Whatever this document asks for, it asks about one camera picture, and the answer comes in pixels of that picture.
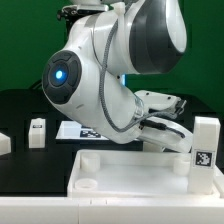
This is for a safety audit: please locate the white marker sheet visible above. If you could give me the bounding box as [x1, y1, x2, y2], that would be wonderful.
[56, 121, 105, 140]

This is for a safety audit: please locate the black camera on stand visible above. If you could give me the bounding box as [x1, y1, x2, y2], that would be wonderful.
[57, 4, 109, 20]

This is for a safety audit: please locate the white desk top tray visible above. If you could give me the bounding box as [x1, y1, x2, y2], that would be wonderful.
[67, 150, 224, 198]

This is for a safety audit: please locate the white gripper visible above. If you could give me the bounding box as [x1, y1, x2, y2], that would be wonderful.
[135, 90, 193, 153]

